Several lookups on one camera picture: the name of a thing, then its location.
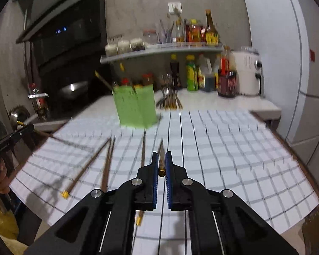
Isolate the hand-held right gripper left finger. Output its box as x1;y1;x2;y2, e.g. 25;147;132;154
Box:
23;151;159;255

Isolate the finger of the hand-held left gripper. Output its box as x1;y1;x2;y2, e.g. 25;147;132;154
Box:
14;124;36;142

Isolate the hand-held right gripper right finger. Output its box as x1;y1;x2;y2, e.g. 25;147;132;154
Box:
165;151;299;255

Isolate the brown chopstick gold tip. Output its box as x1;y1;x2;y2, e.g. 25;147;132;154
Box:
101;137;116;192
120;63;137;94
136;130;147;226
95;71;114;92
60;139;110;199
157;138;167;178

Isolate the green plastic utensil holder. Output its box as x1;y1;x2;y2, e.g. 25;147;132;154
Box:
112;84;158;128

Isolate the metal ladle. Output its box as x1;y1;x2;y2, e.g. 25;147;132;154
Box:
10;106;30;125

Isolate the red and metal tool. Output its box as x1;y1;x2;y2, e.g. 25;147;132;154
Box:
28;83;50;120

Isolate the white checkered mat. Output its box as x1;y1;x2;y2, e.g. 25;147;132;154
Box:
9;109;315;255

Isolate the black range hood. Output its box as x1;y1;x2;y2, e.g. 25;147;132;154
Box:
15;0;108;112

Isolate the clear glass jar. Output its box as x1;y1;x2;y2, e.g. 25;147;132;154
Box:
162;74;176;92

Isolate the dark sauce bottle yellow cap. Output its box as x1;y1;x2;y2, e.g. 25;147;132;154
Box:
170;54;183;90

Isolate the green bottle yellow cap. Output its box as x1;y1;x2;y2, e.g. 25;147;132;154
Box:
186;55;200;91

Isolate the plastic jug dark liquid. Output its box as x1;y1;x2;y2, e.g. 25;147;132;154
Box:
198;54;217;91

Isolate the clear spice container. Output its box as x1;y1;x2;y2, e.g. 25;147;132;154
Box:
130;38;145;52
118;40;131;55
105;44;119;58

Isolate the large dark bottle red label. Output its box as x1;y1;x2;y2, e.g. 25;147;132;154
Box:
217;46;238;98

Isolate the white kitchen appliance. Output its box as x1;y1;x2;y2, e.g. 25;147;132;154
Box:
232;46;263;96

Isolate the clear jar red lid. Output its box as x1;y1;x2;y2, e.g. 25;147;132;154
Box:
143;29;158;44

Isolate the glass of thin sticks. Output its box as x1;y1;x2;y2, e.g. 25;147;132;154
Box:
158;18;176;43

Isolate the small amber bottle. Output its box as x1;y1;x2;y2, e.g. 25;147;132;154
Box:
175;19;185;43

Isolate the brown wooden board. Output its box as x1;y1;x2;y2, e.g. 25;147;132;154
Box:
301;204;319;255

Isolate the orange label sauce bottle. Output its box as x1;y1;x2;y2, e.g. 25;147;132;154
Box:
185;19;204;43

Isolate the brown bottle yellow label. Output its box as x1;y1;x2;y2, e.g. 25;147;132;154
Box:
204;10;219;45

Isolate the white refrigerator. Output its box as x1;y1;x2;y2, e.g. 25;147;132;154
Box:
240;0;319;162

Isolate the grey wall shelf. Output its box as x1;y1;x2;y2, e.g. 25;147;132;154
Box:
100;42;224;65

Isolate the white wall outlet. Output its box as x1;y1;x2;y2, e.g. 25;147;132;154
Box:
168;2;183;14

